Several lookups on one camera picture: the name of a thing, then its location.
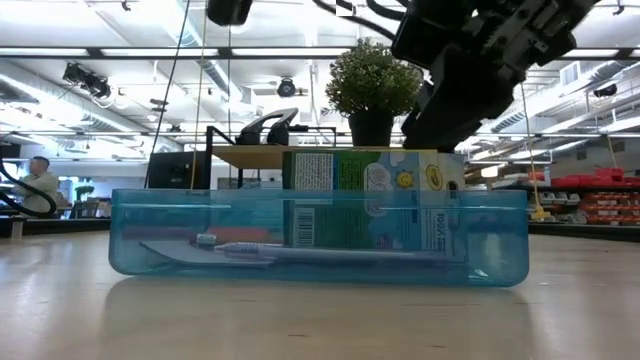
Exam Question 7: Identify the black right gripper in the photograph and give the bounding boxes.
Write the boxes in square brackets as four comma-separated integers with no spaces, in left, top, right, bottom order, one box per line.
[392,0,599,153]

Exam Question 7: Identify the yellow green crayon box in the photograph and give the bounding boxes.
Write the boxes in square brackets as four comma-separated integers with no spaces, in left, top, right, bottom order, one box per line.
[282,148,466,264]

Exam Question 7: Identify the clear blue plastic pencil case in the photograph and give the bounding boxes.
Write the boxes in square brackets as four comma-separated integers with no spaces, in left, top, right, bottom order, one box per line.
[108,187,530,289]

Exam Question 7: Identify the purple pen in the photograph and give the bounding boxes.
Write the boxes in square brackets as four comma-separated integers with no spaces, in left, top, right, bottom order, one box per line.
[214,241,469,266]

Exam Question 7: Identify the white paper sheet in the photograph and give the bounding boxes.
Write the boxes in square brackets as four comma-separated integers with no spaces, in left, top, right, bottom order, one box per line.
[138,239,277,267]

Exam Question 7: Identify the green potted plant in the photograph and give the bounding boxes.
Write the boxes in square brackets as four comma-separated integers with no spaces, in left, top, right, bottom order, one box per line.
[324,37,426,148]

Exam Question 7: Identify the round black ceiling fixture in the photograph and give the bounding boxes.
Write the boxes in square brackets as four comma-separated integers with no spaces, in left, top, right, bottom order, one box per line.
[276,77,297,99]

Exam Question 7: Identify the wooden shelf riser black legs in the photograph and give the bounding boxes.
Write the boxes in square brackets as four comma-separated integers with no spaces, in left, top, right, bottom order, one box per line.
[204,125,441,191]

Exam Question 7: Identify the black ceiling spotlight cluster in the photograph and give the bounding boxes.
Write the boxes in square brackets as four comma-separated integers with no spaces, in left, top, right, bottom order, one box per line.
[62,62,112,100]

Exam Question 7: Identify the black monitor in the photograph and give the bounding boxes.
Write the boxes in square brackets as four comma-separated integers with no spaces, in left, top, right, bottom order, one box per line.
[147,150,211,190]

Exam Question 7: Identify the shelf with red bins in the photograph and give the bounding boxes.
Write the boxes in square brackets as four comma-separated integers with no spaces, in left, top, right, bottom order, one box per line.
[492,167,640,226]

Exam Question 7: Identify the person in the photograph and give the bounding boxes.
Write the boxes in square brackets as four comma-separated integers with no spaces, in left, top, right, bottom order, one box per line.
[13,155,60,216]

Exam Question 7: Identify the thin yellow hanging cord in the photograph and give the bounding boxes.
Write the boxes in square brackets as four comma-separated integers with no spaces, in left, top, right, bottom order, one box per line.
[189,9,209,190]

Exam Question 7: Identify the thin black cable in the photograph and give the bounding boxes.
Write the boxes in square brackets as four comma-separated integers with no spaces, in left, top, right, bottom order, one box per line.
[141,0,192,191]

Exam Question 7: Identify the yellow hanging cord with block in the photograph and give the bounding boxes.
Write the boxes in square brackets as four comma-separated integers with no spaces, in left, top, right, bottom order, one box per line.
[519,82,552,222]

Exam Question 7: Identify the black table frame rail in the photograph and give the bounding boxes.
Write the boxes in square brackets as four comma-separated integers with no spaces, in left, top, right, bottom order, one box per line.
[527,222,640,244]
[0,217,112,239]

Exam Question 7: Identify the thick black hose loop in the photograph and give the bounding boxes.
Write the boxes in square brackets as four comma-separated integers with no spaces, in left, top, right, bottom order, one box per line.
[0,154,59,220]

